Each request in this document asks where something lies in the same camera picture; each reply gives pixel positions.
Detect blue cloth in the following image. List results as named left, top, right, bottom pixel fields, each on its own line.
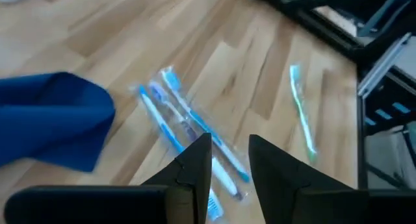
left=0, top=71, right=117, bottom=173

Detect black box with blue labels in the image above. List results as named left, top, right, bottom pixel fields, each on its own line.
left=361, top=84, right=416, bottom=137

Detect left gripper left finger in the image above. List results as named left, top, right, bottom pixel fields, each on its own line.
left=3, top=132, right=213, bottom=224

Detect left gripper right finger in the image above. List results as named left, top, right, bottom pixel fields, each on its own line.
left=248, top=134, right=416, bottom=224

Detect green toothbrush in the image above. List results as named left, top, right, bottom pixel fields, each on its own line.
left=288, top=64, right=319, bottom=162

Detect aluminium extrusion posts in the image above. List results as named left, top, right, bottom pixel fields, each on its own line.
left=356, top=32, right=413, bottom=99

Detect grey metal table frame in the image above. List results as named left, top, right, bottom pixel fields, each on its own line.
left=357, top=0, right=416, bottom=38

